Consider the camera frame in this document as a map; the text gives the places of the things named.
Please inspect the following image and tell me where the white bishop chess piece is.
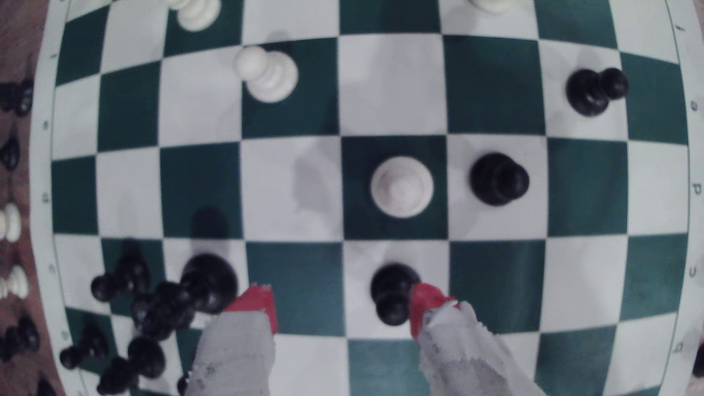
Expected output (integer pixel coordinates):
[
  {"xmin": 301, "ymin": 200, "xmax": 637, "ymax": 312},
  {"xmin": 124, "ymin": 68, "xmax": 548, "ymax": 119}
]
[{"xmin": 370, "ymin": 155, "xmax": 435, "ymax": 219}]

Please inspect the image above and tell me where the black bishop chess piece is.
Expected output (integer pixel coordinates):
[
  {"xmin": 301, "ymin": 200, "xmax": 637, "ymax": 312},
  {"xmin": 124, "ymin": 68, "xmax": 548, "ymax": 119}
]
[{"xmin": 97, "ymin": 335, "xmax": 167, "ymax": 396}]

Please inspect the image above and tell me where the black knight chess piece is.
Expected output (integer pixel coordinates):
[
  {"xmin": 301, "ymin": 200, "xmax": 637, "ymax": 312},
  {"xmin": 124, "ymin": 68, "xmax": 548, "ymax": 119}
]
[{"xmin": 0, "ymin": 313, "xmax": 41, "ymax": 364}]

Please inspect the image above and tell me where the black queen chess piece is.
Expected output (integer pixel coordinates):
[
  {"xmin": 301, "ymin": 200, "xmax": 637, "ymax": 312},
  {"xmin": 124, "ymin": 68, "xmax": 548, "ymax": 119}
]
[{"xmin": 131, "ymin": 253, "xmax": 239, "ymax": 343}]

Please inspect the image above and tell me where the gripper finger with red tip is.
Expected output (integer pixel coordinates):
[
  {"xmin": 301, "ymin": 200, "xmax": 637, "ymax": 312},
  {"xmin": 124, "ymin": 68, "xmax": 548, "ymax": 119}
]
[
  {"xmin": 408, "ymin": 282, "xmax": 551, "ymax": 396},
  {"xmin": 184, "ymin": 283, "xmax": 279, "ymax": 396}
]

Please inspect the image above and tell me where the white pawn chess piece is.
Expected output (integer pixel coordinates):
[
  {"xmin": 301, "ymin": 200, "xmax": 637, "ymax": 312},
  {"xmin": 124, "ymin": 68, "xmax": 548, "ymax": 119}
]
[
  {"xmin": 232, "ymin": 45, "xmax": 299, "ymax": 104},
  {"xmin": 0, "ymin": 265, "xmax": 30, "ymax": 300},
  {"xmin": 470, "ymin": 0, "xmax": 518, "ymax": 14},
  {"xmin": 166, "ymin": 0, "xmax": 222, "ymax": 33}
]

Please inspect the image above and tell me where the green white chess mat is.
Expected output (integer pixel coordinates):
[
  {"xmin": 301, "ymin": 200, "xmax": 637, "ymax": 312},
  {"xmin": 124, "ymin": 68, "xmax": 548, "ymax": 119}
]
[{"xmin": 30, "ymin": 0, "xmax": 704, "ymax": 396}]

